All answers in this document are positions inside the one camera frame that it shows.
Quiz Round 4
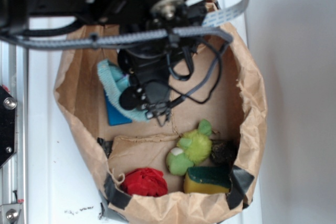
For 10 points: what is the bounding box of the green plush toy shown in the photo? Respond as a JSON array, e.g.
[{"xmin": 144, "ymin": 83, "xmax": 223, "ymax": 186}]
[{"xmin": 166, "ymin": 119, "xmax": 213, "ymax": 176}]

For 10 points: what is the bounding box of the black mounting plate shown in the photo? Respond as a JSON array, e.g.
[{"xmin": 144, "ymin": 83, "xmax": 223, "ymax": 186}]
[{"xmin": 0, "ymin": 86, "xmax": 17, "ymax": 168}]

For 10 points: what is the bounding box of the blue flat card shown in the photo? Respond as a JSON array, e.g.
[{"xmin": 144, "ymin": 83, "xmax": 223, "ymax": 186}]
[{"xmin": 104, "ymin": 91, "xmax": 132, "ymax": 126}]

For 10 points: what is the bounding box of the dark brown lumpy object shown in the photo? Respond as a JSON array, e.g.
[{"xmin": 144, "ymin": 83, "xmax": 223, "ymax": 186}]
[{"xmin": 210, "ymin": 141, "xmax": 237, "ymax": 165}]

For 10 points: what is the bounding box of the aluminium frame rail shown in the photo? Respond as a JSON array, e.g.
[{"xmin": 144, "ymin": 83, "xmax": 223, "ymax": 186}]
[{"xmin": 1, "ymin": 42, "xmax": 28, "ymax": 223}]

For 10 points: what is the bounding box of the brown paper bag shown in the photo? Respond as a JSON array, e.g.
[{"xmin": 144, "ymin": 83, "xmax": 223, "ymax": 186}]
[{"xmin": 54, "ymin": 23, "xmax": 267, "ymax": 223}]

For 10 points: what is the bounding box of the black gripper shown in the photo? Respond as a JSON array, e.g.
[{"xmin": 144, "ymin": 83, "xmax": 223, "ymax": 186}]
[{"xmin": 118, "ymin": 36, "xmax": 199, "ymax": 121}]

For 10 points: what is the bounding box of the red crumpled cloth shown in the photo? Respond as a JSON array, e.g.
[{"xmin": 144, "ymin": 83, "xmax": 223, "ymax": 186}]
[{"xmin": 121, "ymin": 167, "xmax": 168, "ymax": 197}]

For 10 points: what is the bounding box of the light blue knitted cloth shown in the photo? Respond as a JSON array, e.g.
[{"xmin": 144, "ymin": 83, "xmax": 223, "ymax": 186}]
[{"xmin": 97, "ymin": 59, "xmax": 149, "ymax": 122}]

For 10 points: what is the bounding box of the grey braided cable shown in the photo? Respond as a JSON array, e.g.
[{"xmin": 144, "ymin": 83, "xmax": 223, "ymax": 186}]
[{"xmin": 0, "ymin": 26, "xmax": 234, "ymax": 50}]

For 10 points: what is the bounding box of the yellow green sponge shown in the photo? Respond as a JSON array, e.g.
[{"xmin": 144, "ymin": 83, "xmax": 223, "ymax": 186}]
[{"xmin": 183, "ymin": 166, "xmax": 232, "ymax": 194}]

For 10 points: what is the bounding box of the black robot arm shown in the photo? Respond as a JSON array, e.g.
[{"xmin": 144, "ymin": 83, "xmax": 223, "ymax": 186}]
[{"xmin": 1, "ymin": 0, "xmax": 207, "ymax": 121}]

